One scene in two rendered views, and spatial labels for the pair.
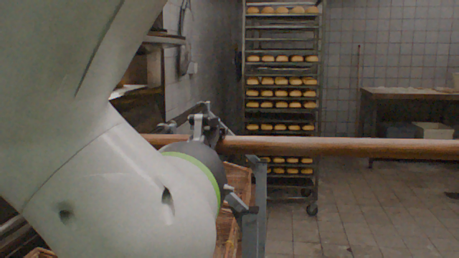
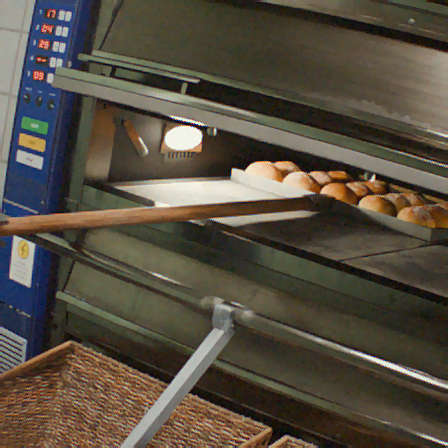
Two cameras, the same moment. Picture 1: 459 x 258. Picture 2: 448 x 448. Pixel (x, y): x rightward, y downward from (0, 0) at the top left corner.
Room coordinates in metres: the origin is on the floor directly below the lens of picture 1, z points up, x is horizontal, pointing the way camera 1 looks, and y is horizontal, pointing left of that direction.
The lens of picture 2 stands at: (1.88, -1.46, 1.68)
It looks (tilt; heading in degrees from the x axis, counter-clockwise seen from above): 12 degrees down; 119
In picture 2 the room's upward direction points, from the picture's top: 9 degrees clockwise
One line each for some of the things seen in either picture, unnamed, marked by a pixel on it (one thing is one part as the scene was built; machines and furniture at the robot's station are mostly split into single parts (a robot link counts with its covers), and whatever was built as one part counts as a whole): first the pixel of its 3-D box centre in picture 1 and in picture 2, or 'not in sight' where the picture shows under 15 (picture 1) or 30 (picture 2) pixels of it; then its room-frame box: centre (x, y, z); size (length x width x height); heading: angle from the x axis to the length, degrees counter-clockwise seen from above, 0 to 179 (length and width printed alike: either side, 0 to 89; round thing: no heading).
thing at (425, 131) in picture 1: (430, 135); not in sight; (4.82, -2.53, 0.35); 0.50 x 0.36 x 0.24; 173
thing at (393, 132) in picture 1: (395, 134); not in sight; (4.88, -2.12, 0.35); 0.50 x 0.36 x 0.24; 172
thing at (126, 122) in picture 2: not in sight; (133, 137); (0.40, 0.73, 1.28); 0.09 x 0.02 x 0.09; 82
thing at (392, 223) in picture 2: not in sight; (369, 200); (0.78, 1.18, 1.20); 0.55 x 0.36 x 0.03; 172
